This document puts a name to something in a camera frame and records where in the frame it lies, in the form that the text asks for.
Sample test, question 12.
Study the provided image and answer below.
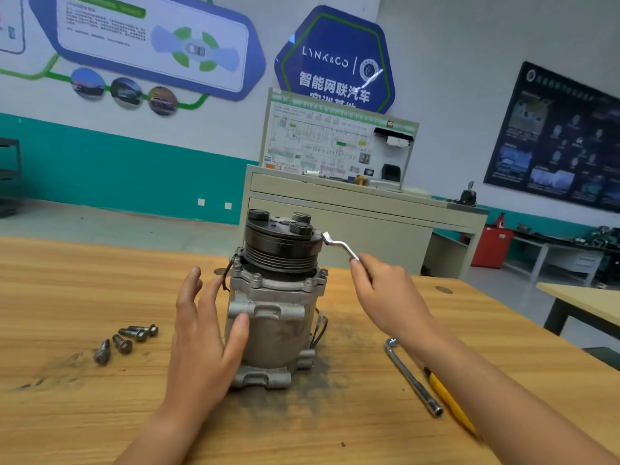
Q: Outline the person's right hand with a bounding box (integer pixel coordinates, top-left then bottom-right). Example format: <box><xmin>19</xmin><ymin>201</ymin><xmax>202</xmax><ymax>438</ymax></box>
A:
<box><xmin>349</xmin><ymin>253</ymin><xmax>442</xmax><ymax>355</ymax></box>

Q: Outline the person's left hand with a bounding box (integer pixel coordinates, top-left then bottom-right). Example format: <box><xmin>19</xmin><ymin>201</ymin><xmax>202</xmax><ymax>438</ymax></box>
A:
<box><xmin>155</xmin><ymin>266</ymin><xmax>251</xmax><ymax>432</ymax></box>

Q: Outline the silver combination wrench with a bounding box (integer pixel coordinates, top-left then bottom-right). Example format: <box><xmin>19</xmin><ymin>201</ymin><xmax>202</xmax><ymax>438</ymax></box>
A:
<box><xmin>322</xmin><ymin>231</ymin><xmax>362</xmax><ymax>262</ymax></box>

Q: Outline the grey metal compressor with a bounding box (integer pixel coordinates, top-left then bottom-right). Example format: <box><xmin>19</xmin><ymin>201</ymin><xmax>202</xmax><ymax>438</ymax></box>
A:
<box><xmin>222</xmin><ymin>209</ymin><xmax>331</xmax><ymax>389</ymax></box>

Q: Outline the person's right forearm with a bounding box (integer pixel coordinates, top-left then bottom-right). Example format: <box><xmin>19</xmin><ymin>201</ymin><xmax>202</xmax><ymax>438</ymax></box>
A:
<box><xmin>411</xmin><ymin>324</ymin><xmax>620</xmax><ymax>465</ymax></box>

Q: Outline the silver L-shaped socket wrench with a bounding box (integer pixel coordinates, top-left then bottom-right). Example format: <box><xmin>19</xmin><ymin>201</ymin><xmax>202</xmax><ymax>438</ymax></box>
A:
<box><xmin>384</xmin><ymin>338</ymin><xmax>445</xmax><ymax>419</ymax></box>

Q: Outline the beige workbench cabinet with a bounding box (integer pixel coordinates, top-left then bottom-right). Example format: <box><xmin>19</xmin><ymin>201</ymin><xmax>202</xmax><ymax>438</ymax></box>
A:
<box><xmin>239</xmin><ymin>165</ymin><xmax>490</xmax><ymax>279</ymax></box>

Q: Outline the red cabinet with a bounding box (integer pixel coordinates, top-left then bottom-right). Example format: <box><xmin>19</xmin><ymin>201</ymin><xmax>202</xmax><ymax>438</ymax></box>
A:
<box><xmin>471</xmin><ymin>224</ymin><xmax>515</xmax><ymax>269</ymax></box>

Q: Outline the white wiring display board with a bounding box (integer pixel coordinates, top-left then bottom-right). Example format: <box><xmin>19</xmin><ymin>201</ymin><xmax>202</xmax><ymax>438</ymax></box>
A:
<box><xmin>260</xmin><ymin>88</ymin><xmax>420</xmax><ymax>192</ymax></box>

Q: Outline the wooden side table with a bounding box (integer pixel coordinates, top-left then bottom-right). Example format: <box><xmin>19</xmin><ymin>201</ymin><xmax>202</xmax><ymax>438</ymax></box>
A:
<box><xmin>535</xmin><ymin>282</ymin><xmax>620</xmax><ymax>337</ymax></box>

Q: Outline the black bench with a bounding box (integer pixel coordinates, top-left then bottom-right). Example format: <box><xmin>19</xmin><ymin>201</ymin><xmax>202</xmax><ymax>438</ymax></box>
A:
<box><xmin>583</xmin><ymin>346</ymin><xmax>620</xmax><ymax>372</ymax></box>

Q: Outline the dark equipment pile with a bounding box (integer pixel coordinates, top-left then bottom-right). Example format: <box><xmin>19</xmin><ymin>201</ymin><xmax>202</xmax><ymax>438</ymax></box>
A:
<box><xmin>586</xmin><ymin>225</ymin><xmax>620</xmax><ymax>253</ymax></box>

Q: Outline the grey metal shelf cart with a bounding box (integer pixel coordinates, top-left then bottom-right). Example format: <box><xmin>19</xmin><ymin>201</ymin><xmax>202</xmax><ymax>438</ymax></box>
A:
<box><xmin>0</xmin><ymin>138</ymin><xmax>23</xmax><ymax>219</ymax></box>

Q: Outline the blue rounded infographic panel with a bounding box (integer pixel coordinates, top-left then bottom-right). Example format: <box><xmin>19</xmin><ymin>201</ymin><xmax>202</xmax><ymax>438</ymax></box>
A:
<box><xmin>27</xmin><ymin>0</ymin><xmax>267</xmax><ymax>101</ymax></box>

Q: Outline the yellow handled screwdriver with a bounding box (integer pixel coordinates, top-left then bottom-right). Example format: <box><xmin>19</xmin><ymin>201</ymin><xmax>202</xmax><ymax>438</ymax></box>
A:
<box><xmin>424</xmin><ymin>367</ymin><xmax>481</xmax><ymax>442</ymax></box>

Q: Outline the dark wall poster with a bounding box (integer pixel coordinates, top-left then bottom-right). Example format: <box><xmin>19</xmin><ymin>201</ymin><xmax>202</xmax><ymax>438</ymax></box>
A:
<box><xmin>483</xmin><ymin>61</ymin><xmax>620</xmax><ymax>213</ymax></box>

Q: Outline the blue hexagon wall sign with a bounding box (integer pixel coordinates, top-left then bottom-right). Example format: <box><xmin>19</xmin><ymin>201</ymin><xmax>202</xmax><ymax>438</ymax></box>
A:
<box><xmin>274</xmin><ymin>5</ymin><xmax>397</xmax><ymax>114</ymax></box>

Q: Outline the round photo wall decal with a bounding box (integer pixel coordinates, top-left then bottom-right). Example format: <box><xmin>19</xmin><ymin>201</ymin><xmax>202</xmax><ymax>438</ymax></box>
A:
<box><xmin>147</xmin><ymin>86</ymin><xmax>180</xmax><ymax>117</ymax></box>
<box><xmin>109</xmin><ymin>76</ymin><xmax>145</xmax><ymax>110</ymax></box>
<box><xmin>70</xmin><ymin>67</ymin><xmax>107</xmax><ymax>103</ymax></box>

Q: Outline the white infographic wall panel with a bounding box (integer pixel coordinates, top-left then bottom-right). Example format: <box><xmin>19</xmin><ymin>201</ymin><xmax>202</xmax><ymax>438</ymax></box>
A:
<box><xmin>0</xmin><ymin>0</ymin><xmax>27</xmax><ymax>56</ymax></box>

